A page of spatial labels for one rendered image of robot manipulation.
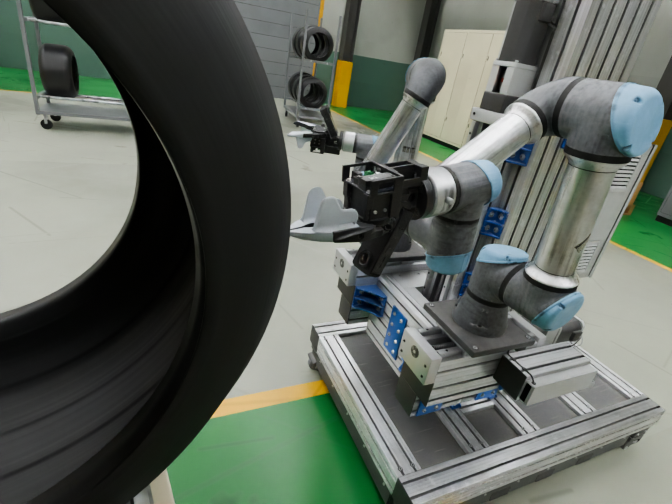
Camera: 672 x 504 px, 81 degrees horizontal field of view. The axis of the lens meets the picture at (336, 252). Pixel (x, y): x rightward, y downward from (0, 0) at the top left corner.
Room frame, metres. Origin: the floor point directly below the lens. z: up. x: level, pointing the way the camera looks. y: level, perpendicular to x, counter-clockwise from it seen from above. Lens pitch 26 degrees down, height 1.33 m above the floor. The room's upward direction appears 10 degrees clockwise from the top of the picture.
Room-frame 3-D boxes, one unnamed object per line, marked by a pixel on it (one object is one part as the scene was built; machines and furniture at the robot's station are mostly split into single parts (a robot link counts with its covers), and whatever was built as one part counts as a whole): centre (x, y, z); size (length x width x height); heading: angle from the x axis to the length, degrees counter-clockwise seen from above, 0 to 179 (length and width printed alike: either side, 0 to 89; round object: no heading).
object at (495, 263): (0.95, -0.44, 0.88); 0.13 x 0.12 x 0.14; 33
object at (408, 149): (1.53, -0.20, 1.09); 0.15 x 0.12 x 0.55; 2
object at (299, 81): (8.33, 1.10, 0.96); 1.30 x 0.62 x 1.93; 21
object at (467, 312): (0.96, -0.43, 0.77); 0.15 x 0.15 x 0.10
